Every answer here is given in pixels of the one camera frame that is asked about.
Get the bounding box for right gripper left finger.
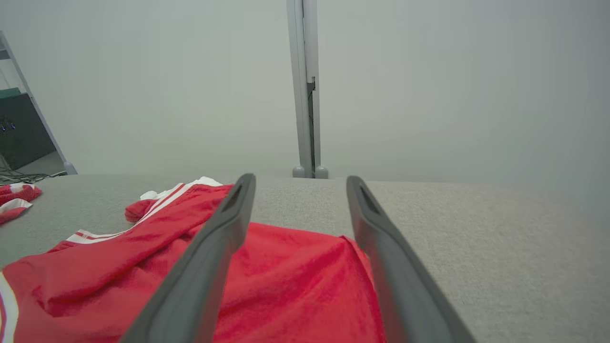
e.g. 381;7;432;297
122;173;257;343

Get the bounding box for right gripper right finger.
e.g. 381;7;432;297
346;175;477;343

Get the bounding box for red white basketball jersey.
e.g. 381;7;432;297
0;177;387;343

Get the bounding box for red white basketball shorts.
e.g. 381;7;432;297
0;183;43;225

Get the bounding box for black equipment box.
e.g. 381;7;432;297
0;88;58;170

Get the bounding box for slanted grey frame post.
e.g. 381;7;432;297
0;31;78;176

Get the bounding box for grey partition post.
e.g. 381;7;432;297
286;0;329;180

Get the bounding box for floor cable bundle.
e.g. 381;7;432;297
0;167;67;185

